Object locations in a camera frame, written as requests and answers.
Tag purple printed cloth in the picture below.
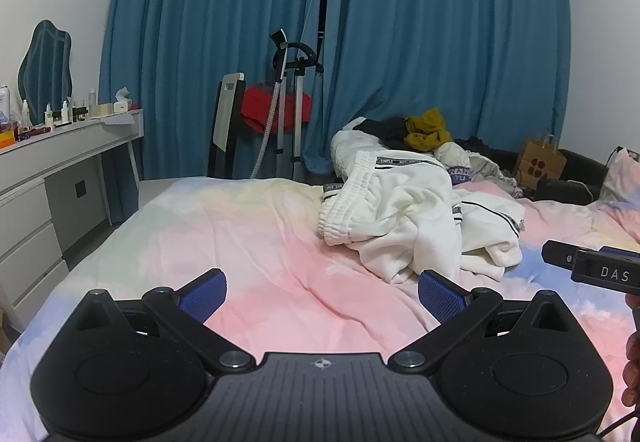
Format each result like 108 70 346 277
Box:
446 165 473 186

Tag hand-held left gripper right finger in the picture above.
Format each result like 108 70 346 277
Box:
389 270 572 375

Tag mustard yellow cloth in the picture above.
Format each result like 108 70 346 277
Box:
404 108 453 153

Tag white desk with drawers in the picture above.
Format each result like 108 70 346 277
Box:
0 108 145 339

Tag pastel bed cover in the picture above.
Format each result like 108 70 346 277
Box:
0 176 640 442

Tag black chair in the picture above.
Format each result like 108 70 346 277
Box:
207 72 247 180

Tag black sofa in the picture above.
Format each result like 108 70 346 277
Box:
487 147 610 207

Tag white tissue box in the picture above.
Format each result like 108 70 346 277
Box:
112 88 133 115

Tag grey white cloth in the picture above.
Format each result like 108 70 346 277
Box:
434 138 523 197

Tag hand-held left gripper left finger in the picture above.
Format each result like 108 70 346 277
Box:
79 268 257 375

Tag black cable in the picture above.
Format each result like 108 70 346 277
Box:
597 404 640 438

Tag blue curtain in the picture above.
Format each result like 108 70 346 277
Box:
300 0 573 175
97 0 335 225

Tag wavy blue framed mirror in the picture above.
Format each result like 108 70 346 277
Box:
17 20 73 127

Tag pastel pillow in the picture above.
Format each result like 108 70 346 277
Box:
597 148 640 243

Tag garment steamer stand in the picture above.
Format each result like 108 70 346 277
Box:
249 28 325 180

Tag black cloth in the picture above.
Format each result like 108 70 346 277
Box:
351 117 411 150

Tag brown paper bag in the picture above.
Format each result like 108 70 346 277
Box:
514 134 568 187

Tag person's right hand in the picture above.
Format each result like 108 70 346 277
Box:
624 328 640 407

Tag red cloth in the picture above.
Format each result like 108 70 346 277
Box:
241 82 313 135

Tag white fleece sweatpants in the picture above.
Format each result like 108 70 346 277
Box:
316 129 525 285

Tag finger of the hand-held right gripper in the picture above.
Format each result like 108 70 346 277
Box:
541 240 581 269

